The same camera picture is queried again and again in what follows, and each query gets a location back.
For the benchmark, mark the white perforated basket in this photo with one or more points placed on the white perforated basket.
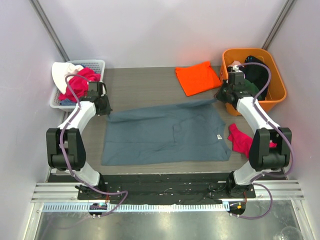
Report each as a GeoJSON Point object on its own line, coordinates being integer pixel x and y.
{"type": "Point", "coordinates": [97, 65]}

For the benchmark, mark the grey-blue t shirt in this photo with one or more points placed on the grey-blue t shirt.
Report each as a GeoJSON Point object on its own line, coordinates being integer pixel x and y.
{"type": "Point", "coordinates": [185, 132]}

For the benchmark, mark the white cloth in basket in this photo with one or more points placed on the white cloth in basket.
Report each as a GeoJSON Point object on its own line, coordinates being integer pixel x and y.
{"type": "Point", "coordinates": [60, 70]}

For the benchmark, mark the orange t shirt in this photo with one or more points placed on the orange t shirt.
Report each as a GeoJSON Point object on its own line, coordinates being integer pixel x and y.
{"type": "Point", "coordinates": [197, 78]}

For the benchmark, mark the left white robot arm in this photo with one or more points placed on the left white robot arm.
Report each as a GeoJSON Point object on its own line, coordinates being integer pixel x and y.
{"type": "Point", "coordinates": [65, 148]}

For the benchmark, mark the white garment in tub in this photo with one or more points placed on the white garment in tub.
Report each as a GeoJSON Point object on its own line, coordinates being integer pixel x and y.
{"type": "Point", "coordinates": [235, 63]}

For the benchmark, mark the pink shirt on table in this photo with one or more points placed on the pink shirt on table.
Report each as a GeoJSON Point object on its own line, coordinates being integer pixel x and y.
{"type": "Point", "coordinates": [240, 140]}

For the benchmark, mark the dark green garment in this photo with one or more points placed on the dark green garment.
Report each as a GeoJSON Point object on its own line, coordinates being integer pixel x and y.
{"type": "Point", "coordinates": [251, 87]}

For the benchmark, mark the white slotted cable duct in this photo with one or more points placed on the white slotted cable duct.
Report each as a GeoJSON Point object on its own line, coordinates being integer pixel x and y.
{"type": "Point", "coordinates": [92, 207]}

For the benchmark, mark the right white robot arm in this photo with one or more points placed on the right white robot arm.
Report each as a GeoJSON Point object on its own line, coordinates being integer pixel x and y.
{"type": "Point", "coordinates": [240, 179]}

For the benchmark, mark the orange plastic tub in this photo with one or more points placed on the orange plastic tub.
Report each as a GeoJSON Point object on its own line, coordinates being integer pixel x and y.
{"type": "Point", "coordinates": [276, 92]}

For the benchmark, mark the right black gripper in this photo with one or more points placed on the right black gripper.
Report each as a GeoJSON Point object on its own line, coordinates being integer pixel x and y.
{"type": "Point", "coordinates": [222, 94]}

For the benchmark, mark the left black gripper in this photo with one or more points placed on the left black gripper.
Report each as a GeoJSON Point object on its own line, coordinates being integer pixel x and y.
{"type": "Point", "coordinates": [104, 107]}

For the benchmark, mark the pink shirt in basket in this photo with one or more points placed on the pink shirt in basket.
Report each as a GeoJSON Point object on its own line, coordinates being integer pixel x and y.
{"type": "Point", "coordinates": [79, 85]}

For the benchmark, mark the blue cloth in basket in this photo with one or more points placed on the blue cloth in basket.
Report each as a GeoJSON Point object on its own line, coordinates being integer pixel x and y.
{"type": "Point", "coordinates": [67, 102]}

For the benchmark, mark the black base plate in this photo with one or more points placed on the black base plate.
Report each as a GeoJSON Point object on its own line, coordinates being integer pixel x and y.
{"type": "Point", "coordinates": [166, 189]}

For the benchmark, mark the black garment in tub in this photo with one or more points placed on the black garment in tub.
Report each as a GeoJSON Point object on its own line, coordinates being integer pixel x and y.
{"type": "Point", "coordinates": [256, 74]}

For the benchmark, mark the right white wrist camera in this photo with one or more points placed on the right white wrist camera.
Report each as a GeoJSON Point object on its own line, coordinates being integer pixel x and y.
{"type": "Point", "coordinates": [234, 68]}

